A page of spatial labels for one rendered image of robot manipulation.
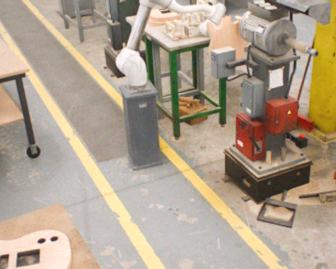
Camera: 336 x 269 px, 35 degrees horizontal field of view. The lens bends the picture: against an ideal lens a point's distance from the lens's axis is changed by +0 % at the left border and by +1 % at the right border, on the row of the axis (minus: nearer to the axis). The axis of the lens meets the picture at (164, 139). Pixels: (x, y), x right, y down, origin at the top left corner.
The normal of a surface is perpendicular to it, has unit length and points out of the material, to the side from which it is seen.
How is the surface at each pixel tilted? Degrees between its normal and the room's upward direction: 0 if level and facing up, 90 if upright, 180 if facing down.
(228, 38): 90
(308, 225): 0
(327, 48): 90
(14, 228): 0
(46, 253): 0
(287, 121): 90
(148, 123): 90
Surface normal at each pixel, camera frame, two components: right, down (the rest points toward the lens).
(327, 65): -0.91, 0.26
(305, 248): -0.06, -0.87
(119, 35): 0.37, 0.44
